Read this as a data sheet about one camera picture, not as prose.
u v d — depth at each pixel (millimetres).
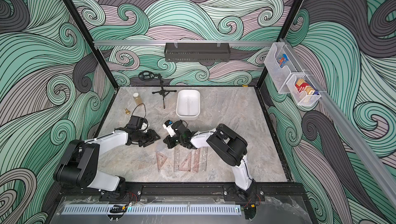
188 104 1102
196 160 835
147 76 951
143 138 778
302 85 656
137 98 1039
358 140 489
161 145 896
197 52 1063
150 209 697
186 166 817
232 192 728
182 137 729
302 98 630
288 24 849
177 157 854
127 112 1037
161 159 842
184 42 956
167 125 818
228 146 517
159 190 748
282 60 835
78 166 434
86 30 882
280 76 828
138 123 749
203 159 842
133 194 721
